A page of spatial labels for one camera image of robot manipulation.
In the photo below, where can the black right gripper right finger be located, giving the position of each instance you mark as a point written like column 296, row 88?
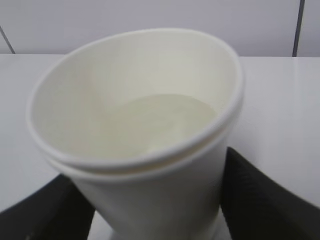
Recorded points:
column 257, row 208

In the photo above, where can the white paper cup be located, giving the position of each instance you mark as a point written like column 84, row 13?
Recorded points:
column 139, row 122

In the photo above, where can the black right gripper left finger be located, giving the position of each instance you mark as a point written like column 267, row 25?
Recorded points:
column 57, row 211

